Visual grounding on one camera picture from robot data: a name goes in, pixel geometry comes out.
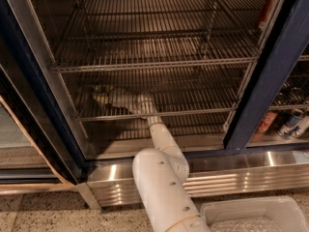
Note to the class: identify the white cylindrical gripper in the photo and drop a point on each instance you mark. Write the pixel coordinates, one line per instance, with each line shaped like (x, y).
(126, 101)

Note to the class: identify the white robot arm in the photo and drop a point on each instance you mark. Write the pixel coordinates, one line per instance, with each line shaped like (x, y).
(159, 172)

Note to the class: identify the open glass fridge door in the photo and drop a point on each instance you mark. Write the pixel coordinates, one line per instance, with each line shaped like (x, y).
(30, 95)

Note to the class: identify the stainless steel fridge base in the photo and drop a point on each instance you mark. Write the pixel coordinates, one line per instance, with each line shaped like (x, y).
(112, 184)

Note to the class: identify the red can right compartment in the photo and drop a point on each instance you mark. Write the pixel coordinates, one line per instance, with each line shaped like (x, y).
(265, 124)

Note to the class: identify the white blue can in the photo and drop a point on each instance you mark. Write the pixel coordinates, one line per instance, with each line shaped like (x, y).
(290, 124)

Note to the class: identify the dark blue fridge pillar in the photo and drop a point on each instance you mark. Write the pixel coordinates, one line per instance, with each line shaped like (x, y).
(287, 40)

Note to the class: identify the white can far right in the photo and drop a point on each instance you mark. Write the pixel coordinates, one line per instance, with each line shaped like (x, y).
(302, 126)

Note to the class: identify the clear plastic bin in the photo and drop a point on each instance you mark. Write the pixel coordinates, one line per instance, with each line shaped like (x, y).
(263, 214)

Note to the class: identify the middle wire fridge shelf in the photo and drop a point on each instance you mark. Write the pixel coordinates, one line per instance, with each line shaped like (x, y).
(154, 52)

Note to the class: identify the wire fridge shelf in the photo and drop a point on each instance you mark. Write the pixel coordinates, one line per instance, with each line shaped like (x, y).
(176, 91)
(161, 19)
(154, 52)

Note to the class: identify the bottom wire fridge shelf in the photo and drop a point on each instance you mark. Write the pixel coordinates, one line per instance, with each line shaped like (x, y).
(176, 91)

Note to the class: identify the upper wire fridge shelf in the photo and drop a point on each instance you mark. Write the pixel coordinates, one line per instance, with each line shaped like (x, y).
(161, 19)

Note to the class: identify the right compartment wire shelf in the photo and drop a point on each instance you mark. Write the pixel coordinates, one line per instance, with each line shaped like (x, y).
(295, 91)

